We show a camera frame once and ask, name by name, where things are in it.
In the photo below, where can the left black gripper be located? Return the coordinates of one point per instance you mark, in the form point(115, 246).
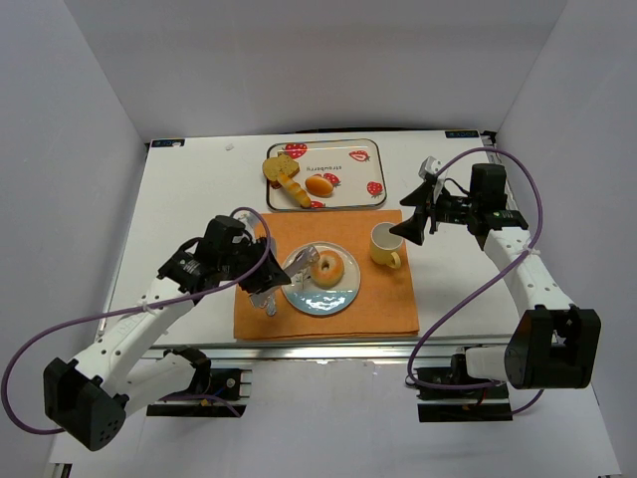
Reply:
point(264, 266)

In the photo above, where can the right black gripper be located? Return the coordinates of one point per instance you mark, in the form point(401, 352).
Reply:
point(429, 210)

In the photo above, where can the metal serving tongs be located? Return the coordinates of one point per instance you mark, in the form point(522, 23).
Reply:
point(302, 261)

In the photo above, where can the sugared bagel donut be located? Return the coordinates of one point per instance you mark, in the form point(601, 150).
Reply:
point(328, 270)

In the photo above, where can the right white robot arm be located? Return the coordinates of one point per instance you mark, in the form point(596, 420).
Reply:
point(554, 344)

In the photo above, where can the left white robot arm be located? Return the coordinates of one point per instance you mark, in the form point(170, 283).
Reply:
point(92, 394)

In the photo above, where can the sliced loaf bread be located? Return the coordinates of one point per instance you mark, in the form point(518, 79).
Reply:
point(272, 167)

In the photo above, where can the yellow mug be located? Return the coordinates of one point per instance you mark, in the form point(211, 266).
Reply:
point(385, 246)

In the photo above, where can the silver table knife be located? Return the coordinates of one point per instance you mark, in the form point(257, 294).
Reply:
point(271, 307)

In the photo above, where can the strawberry print tray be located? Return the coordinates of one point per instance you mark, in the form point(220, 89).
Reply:
point(351, 166)

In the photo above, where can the ceramic plate with plant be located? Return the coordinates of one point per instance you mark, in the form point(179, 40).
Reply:
point(309, 298)

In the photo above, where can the right corner label sticker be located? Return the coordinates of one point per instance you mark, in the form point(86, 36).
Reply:
point(461, 133)

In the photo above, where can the corner label sticker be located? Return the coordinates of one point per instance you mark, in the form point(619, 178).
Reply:
point(167, 142)
point(461, 133)

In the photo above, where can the long baguette roll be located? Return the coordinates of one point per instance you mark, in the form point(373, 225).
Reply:
point(294, 190)

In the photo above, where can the orange cloth placemat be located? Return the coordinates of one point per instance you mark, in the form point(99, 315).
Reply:
point(384, 306)

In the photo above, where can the round orange bun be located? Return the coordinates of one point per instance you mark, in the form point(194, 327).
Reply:
point(319, 186)

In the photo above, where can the left corner label sticker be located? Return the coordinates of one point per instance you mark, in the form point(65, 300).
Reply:
point(167, 142)

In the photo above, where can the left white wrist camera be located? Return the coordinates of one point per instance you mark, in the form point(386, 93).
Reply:
point(249, 219)

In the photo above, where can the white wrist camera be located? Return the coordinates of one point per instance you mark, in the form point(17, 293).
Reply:
point(249, 219)
point(430, 166)

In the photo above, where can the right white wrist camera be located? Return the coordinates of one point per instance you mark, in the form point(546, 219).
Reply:
point(430, 166)

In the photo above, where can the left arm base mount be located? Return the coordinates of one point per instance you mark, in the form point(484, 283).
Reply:
point(226, 397)

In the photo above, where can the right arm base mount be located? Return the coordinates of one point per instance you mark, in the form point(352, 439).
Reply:
point(464, 399)

